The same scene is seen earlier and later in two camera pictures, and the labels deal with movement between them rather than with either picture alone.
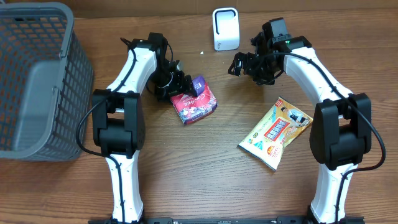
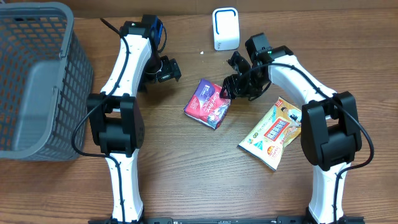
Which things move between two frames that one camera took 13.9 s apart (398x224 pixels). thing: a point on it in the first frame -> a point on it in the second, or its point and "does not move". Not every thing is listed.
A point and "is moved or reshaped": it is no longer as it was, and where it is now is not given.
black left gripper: [183, 85] -> [171, 70]
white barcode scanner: [226, 23] does not move
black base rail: [105, 220] does not move
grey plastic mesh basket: [46, 83] does not move
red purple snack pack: [191, 108] is moved or reshaped
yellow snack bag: [265, 142] does not move
